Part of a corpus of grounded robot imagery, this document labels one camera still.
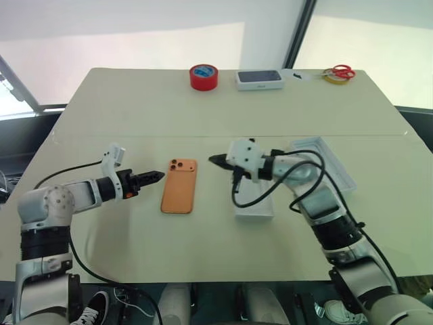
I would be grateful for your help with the closed box with phone print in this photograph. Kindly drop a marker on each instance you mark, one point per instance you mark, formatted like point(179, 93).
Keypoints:
point(259, 79)

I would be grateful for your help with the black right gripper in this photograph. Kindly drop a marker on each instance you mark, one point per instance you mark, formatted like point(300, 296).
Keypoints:
point(237, 176)

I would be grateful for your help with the red tape roll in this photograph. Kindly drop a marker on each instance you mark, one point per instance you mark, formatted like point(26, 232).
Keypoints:
point(204, 81)

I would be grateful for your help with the white rounded shape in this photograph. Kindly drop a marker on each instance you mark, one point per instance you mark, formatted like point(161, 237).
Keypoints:
point(262, 304)
point(174, 304)

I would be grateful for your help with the orange smartphone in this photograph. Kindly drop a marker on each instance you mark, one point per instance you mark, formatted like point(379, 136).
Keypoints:
point(178, 189)

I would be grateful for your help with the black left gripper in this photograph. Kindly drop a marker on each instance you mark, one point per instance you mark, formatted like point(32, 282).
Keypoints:
point(128, 183)

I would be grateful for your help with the yellow tape roll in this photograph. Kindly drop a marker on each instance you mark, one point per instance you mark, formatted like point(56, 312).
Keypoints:
point(335, 81)

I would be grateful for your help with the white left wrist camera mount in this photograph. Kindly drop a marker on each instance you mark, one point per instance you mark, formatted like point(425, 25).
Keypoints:
point(113, 159)

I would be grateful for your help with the black sneaker with white sole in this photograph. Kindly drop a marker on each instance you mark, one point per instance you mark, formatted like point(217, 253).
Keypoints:
point(93, 308)

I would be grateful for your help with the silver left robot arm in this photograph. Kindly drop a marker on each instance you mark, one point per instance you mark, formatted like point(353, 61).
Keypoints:
point(57, 203)

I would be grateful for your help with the small black clip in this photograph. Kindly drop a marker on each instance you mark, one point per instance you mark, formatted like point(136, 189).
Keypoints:
point(297, 75)

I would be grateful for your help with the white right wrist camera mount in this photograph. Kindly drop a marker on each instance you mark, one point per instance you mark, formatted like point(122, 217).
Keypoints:
point(245, 154)

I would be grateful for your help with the white phone box lid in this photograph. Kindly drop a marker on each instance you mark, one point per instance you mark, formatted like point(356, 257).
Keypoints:
point(338, 169)

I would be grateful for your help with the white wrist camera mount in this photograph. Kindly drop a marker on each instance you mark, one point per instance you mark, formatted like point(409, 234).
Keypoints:
point(113, 159)
point(245, 154)

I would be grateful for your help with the white phone box base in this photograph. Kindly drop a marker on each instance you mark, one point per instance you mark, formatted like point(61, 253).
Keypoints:
point(253, 216)

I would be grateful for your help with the dark window frame post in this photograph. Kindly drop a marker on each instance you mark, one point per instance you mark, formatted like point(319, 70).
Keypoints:
point(299, 34)

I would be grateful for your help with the grey slanted metal rail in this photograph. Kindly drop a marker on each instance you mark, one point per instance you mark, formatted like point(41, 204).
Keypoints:
point(20, 88)

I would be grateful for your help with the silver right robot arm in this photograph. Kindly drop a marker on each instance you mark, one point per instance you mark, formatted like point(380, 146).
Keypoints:
point(324, 203)

